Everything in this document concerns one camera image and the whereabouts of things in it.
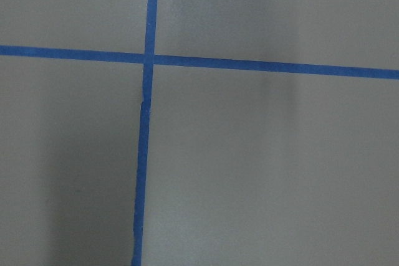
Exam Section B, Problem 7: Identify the brown paper table cover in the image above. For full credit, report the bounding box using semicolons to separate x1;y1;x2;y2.
1;0;398;265

